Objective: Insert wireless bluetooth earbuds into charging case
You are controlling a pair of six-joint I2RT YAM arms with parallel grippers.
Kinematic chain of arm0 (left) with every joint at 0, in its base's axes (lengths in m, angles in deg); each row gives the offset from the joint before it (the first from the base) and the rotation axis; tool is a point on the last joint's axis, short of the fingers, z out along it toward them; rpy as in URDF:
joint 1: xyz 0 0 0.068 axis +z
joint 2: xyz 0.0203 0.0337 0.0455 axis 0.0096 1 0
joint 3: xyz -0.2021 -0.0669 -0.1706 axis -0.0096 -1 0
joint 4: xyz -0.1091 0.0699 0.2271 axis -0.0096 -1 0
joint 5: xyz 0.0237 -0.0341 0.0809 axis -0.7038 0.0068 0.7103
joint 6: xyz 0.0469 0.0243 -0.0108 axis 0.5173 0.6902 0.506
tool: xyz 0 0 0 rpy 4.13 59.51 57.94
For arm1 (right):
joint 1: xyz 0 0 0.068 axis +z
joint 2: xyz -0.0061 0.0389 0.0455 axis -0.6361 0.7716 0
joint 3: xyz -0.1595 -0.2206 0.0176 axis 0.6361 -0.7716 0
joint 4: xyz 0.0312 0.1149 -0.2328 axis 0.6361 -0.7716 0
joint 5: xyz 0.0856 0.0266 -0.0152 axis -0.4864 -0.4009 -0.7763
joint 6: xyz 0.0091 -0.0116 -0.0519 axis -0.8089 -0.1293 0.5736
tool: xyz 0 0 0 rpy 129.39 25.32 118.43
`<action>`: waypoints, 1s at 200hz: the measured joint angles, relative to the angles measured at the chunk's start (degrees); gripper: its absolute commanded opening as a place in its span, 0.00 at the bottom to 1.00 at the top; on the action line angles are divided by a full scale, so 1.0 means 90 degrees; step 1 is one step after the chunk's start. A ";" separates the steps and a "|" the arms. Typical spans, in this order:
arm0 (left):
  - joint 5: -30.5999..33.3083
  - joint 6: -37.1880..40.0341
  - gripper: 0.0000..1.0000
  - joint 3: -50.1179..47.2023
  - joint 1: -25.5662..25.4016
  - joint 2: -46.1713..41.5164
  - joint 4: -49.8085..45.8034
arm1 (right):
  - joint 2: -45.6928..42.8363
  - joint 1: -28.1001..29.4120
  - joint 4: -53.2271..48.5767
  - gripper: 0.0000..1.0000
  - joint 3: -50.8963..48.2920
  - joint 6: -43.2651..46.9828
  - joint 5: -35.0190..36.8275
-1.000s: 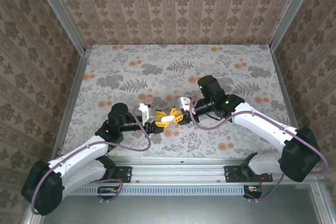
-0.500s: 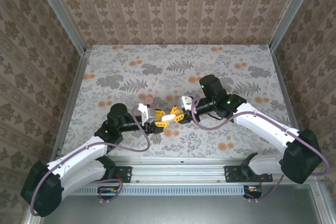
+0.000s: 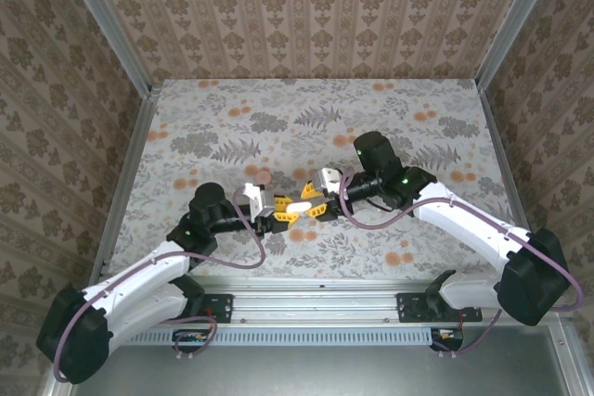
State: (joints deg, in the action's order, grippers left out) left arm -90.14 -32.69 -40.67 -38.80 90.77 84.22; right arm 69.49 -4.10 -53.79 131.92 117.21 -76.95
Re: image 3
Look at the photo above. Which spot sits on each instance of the white earbud charging case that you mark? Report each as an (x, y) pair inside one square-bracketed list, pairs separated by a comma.
[(299, 206)]

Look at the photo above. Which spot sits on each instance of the pink earbud charging case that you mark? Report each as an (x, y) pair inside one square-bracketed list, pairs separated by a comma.
[(263, 177)]

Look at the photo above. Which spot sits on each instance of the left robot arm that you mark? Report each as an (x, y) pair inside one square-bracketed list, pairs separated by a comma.
[(139, 275)]

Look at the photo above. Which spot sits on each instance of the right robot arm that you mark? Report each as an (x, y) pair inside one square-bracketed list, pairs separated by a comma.
[(464, 220)]

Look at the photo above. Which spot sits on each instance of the floral table cover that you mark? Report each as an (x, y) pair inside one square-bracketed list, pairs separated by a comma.
[(278, 113)]

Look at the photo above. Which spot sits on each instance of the black connector board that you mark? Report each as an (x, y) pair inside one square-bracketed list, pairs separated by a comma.
[(448, 338), (192, 338)]

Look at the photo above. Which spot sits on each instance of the grey metal sheet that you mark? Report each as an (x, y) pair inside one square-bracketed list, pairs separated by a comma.
[(315, 373)]

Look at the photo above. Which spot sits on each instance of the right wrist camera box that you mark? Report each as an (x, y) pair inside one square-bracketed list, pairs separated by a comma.
[(329, 178)]

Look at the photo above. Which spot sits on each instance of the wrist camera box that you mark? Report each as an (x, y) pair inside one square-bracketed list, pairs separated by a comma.
[(255, 199), (329, 178)]

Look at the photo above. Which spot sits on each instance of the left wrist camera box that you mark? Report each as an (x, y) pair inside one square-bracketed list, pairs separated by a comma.
[(255, 199)]

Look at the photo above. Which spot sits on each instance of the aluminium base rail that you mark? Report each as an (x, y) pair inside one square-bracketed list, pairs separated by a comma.
[(315, 298)]

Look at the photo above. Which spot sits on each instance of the aluminium side rail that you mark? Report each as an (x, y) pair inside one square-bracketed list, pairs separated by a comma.
[(503, 159), (139, 136)]

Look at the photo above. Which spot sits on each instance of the aluminium corner post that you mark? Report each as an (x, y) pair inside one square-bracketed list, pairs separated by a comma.
[(515, 25), (107, 25)]

